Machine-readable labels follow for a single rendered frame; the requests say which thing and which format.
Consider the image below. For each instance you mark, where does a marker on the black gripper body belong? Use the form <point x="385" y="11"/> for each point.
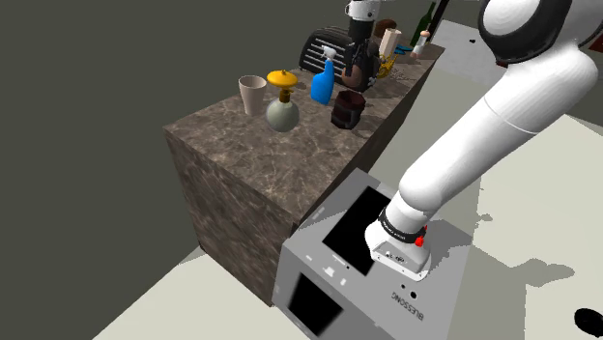
<point x="361" y="40"/>

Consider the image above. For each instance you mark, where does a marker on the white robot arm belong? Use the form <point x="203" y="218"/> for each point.
<point x="494" y="127"/>

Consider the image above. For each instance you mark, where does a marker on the brown round bowl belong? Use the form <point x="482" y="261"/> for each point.
<point x="385" y="27"/>

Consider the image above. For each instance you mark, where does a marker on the beige carton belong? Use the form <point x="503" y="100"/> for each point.
<point x="389" y="43"/>

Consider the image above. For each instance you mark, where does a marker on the dark brown round jar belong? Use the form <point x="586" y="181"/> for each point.
<point x="356" y="81"/>

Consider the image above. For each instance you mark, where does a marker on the black toaster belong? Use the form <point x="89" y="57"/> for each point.
<point x="320" y="49"/>

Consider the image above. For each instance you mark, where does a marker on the blue flat tool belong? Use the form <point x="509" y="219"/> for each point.
<point x="403" y="49"/>

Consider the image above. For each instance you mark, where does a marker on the small white bottle pink cap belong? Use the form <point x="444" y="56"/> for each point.
<point x="419" y="46"/>

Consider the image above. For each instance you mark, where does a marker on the blue spray bottle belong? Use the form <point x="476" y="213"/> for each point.
<point x="323" y="87"/>

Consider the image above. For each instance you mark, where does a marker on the green wine bottle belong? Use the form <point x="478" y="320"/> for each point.
<point x="423" y="24"/>

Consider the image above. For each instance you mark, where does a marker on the dark brown cup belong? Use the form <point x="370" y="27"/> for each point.
<point x="347" y="110"/>

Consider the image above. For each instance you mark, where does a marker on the grey round bottle yellow cap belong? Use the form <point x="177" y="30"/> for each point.
<point x="282" y="113"/>

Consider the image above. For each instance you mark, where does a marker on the beige cup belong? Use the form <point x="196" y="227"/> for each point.
<point x="253" y="96"/>

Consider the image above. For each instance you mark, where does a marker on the grey robot stand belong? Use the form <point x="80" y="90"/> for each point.
<point x="320" y="263"/>

